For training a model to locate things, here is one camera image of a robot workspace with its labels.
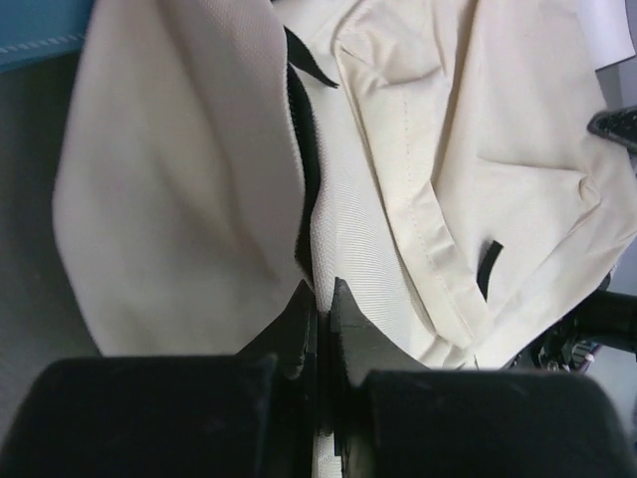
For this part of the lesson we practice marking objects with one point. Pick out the small teal notebook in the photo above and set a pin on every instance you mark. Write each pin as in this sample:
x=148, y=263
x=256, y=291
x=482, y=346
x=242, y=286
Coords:
x=35, y=30

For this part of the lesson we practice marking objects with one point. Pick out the cream canvas backpack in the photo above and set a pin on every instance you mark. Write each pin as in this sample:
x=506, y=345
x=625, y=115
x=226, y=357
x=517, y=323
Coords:
x=432, y=154

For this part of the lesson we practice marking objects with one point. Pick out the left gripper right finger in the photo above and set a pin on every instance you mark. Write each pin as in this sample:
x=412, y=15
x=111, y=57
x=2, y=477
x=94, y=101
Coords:
x=394, y=417

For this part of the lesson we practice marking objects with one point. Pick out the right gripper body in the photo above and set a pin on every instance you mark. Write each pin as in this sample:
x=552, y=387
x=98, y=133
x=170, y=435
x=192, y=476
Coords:
x=603, y=319

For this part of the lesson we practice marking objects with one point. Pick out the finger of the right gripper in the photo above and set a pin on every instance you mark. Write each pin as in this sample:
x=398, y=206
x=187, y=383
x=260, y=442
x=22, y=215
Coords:
x=618, y=126

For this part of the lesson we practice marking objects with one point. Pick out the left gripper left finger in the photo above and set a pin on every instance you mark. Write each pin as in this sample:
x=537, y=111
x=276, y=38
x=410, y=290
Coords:
x=251, y=414

